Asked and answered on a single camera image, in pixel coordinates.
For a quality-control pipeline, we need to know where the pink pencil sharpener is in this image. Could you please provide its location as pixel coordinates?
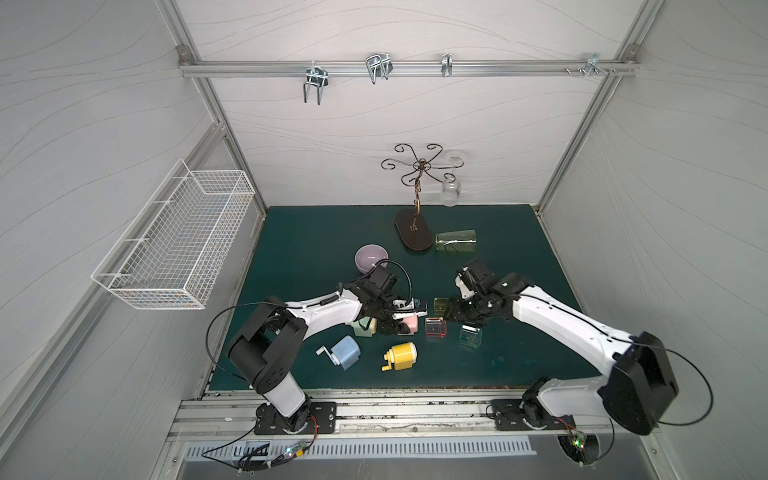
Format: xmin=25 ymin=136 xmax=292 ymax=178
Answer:
xmin=398 ymin=315 xmax=418 ymax=336

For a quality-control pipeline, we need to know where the red clear tray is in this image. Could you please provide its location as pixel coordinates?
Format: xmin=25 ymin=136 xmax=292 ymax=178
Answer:
xmin=424 ymin=317 xmax=447 ymax=339

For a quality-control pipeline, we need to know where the yellow pencil sharpener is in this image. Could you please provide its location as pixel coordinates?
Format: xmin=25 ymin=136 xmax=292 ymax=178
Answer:
xmin=381 ymin=342 xmax=418 ymax=371

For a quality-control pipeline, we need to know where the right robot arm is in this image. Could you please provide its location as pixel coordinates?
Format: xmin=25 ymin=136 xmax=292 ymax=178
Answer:
xmin=445 ymin=260 xmax=679 ymax=436

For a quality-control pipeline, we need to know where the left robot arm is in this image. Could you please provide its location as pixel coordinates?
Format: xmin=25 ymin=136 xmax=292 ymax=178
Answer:
xmin=218 ymin=260 xmax=427 ymax=431

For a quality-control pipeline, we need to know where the green pencil sharpener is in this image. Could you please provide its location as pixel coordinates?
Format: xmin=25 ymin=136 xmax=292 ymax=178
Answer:
xmin=351 ymin=317 xmax=378 ymax=338

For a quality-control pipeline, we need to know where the green clear tray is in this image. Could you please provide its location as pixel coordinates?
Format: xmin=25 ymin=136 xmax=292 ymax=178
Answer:
xmin=458 ymin=325 xmax=483 ymax=350

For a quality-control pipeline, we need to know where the yellow clear tray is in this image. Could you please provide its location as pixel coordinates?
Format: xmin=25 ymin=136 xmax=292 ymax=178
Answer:
xmin=433 ymin=297 xmax=450 ymax=317

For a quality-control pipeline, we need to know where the blue pencil sharpener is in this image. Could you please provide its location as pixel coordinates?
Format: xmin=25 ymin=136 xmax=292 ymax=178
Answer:
xmin=316 ymin=335 xmax=361 ymax=371

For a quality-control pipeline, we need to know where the purple bowl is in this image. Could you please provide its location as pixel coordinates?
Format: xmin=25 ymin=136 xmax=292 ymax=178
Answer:
xmin=354 ymin=244 xmax=389 ymax=274

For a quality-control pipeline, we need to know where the copper wine glass stand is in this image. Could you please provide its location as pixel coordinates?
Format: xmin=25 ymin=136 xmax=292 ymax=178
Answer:
xmin=380 ymin=143 xmax=466 ymax=252

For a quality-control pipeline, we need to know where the clear hanging wine glass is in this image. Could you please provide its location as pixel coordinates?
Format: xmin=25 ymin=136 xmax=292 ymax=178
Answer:
xmin=441 ymin=156 xmax=464 ymax=208

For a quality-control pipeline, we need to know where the white vent grille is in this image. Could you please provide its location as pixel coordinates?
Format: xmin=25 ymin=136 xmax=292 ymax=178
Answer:
xmin=184 ymin=436 xmax=537 ymax=464

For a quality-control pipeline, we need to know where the metal double hook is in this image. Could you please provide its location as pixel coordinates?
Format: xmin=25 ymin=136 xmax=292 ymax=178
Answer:
xmin=303 ymin=65 xmax=329 ymax=105

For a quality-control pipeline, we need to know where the metal clamp hook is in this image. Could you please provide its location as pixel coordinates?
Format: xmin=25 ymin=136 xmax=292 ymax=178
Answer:
xmin=564 ymin=53 xmax=617 ymax=78

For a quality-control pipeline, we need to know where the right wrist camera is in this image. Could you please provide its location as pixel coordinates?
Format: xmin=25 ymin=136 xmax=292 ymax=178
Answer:
xmin=455 ymin=272 xmax=475 ymax=300

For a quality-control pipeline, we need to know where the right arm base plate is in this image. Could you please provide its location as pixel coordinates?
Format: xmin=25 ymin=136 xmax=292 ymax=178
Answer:
xmin=485 ymin=399 xmax=576 ymax=431

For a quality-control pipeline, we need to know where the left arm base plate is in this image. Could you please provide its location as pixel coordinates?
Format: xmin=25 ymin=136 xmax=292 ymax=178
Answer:
xmin=254 ymin=399 xmax=337 ymax=435

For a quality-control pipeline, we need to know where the white wire basket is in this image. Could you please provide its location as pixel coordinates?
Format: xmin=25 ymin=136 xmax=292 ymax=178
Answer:
xmin=91 ymin=159 xmax=255 ymax=310

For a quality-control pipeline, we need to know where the metal wire hook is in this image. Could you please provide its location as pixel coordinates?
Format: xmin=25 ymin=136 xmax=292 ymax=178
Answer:
xmin=365 ymin=53 xmax=393 ymax=84

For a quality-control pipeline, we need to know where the small metal ring hook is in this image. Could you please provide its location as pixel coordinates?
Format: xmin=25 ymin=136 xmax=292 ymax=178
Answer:
xmin=441 ymin=53 xmax=453 ymax=78

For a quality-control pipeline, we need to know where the aluminium top rail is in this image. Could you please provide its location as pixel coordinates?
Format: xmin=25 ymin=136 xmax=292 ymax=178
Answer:
xmin=179 ymin=57 xmax=641 ymax=79

